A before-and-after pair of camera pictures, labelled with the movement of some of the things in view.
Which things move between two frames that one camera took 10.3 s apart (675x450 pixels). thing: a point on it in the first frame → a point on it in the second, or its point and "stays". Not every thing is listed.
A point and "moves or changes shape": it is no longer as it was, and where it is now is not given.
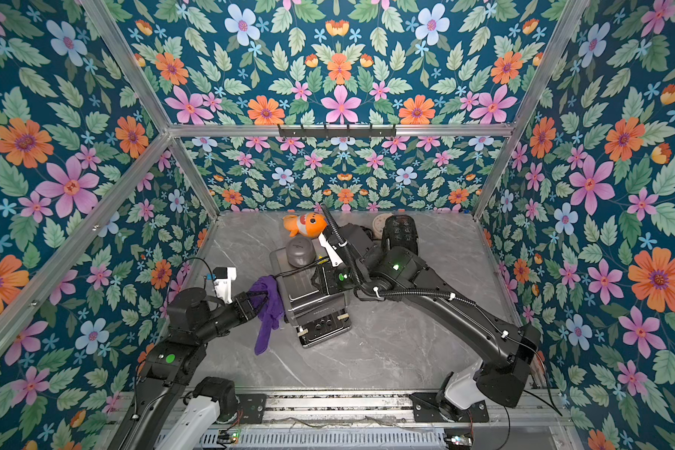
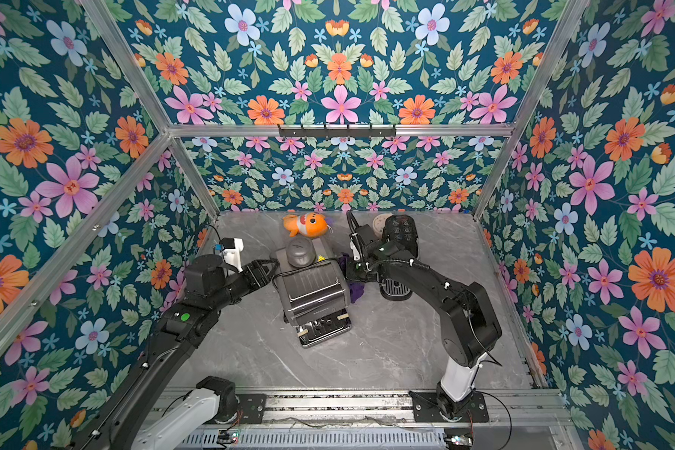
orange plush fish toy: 309,224 stays
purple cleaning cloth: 267,298 moves or changes shape
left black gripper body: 239,307 → 251,283
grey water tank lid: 300,251 stays
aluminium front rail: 390,411 stays
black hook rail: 337,133 stays
